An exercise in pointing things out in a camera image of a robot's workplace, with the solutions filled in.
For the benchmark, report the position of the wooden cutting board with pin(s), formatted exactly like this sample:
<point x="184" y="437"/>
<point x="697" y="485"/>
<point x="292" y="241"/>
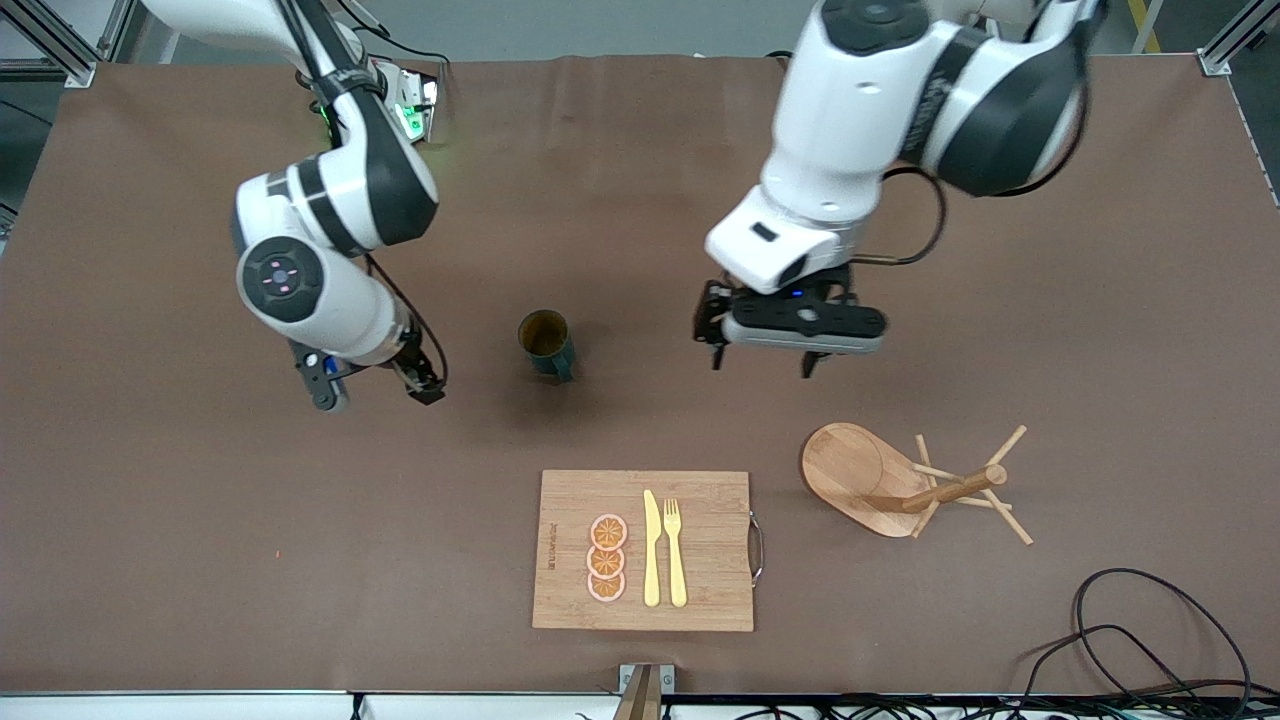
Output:
<point x="710" y="540"/>

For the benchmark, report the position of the orange slice toy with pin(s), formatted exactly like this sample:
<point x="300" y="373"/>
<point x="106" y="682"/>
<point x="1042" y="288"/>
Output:
<point x="608" y="532"/>

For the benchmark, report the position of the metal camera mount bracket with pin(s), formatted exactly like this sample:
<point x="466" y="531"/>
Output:
<point x="645" y="690"/>

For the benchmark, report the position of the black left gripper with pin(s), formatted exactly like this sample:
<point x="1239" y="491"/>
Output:
<point x="712" y="312"/>

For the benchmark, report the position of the white table edge rail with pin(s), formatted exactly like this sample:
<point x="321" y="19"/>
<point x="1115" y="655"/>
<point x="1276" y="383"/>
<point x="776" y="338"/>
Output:
<point x="200" y="708"/>

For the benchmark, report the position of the yellow plastic knife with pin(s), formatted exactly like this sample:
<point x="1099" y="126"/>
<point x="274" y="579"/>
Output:
<point x="651" y="560"/>

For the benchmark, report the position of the yellow plastic fork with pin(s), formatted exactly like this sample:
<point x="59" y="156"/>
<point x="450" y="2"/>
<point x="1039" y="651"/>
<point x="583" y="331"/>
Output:
<point x="676" y="570"/>

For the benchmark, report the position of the wooden mug tree stand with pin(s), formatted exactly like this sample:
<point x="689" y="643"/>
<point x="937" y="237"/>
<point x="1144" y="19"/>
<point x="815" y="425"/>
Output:
<point x="835" y="465"/>

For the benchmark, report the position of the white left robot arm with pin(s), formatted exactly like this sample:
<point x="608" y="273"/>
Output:
<point x="840" y="130"/>

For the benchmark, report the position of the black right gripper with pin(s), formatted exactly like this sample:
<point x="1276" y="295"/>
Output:
<point x="411" y="361"/>

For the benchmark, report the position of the large table cover sheet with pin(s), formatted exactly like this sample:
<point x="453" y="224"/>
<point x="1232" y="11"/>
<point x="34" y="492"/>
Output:
<point x="300" y="500"/>

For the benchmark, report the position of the aluminium frame post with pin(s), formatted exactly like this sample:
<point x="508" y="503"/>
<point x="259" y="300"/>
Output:
<point x="1235" y="40"/>
<point x="60" y="45"/>

